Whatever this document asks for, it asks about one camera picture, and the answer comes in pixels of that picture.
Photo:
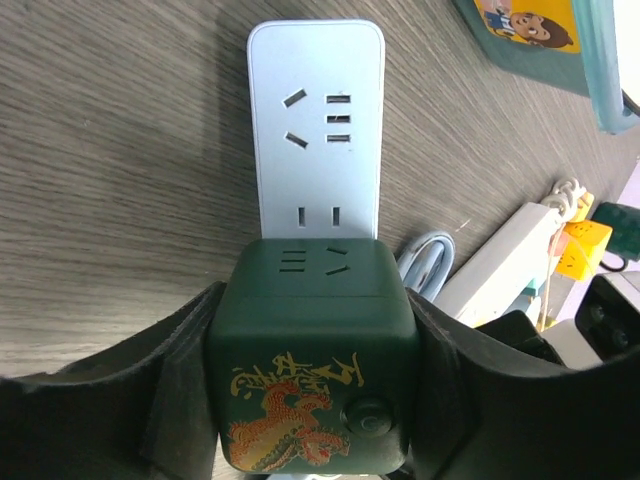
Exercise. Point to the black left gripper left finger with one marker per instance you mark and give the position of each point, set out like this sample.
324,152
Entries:
136,410

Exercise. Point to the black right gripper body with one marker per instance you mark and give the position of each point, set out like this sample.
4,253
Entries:
520,335

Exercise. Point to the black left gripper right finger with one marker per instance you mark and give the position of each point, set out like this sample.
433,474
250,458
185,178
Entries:
488,411

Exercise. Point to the white power strip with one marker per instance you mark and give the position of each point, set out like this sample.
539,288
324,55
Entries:
489,282

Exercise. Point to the yellow cube socket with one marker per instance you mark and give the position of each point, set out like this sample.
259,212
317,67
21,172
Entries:
587,242

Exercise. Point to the dark green box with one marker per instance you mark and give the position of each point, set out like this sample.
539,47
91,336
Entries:
312,359

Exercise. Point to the light blue power strip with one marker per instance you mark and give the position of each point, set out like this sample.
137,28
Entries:
317,93

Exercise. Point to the orange USB charger plug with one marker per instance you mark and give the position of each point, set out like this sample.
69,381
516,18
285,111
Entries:
583,206

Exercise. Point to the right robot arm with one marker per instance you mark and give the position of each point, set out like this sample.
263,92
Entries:
607,321

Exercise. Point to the dark green mug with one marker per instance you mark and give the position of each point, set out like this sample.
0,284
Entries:
624,240

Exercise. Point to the teal plastic basin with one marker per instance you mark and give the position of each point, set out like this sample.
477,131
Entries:
570,45

